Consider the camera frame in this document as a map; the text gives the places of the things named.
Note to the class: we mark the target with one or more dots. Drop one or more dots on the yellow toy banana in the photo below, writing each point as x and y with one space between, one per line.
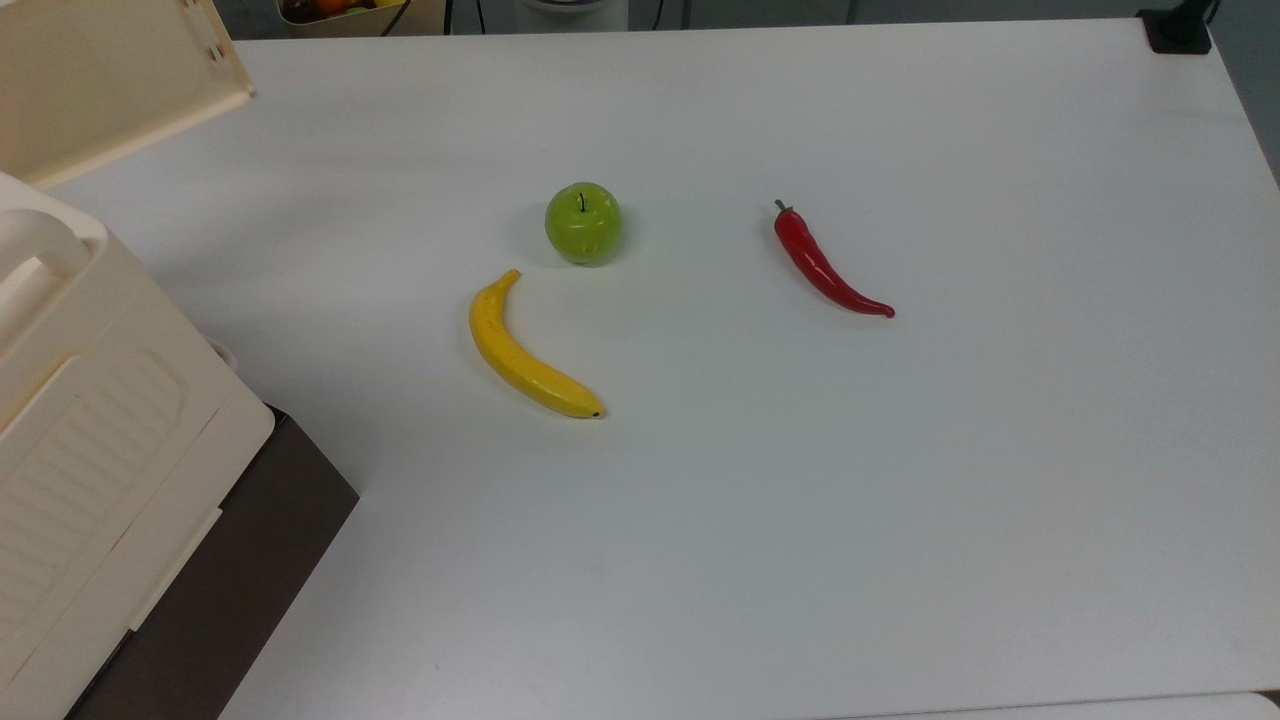
515 355

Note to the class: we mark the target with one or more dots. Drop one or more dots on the green toy apple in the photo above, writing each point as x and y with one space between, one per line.
583 222

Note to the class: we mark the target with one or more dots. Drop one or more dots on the red toy chili pepper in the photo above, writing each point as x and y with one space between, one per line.
820 265

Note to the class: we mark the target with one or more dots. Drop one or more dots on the dark brown drawer box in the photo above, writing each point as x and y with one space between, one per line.
250 560

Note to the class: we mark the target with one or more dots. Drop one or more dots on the fruit basket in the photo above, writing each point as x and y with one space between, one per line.
345 15

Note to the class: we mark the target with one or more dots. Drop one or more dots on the cream plastic storage box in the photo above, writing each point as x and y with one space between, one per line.
90 440

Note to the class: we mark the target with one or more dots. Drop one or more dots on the cream box lid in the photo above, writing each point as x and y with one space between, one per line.
90 80

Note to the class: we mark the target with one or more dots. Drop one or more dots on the black table clamp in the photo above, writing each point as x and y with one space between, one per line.
1178 28

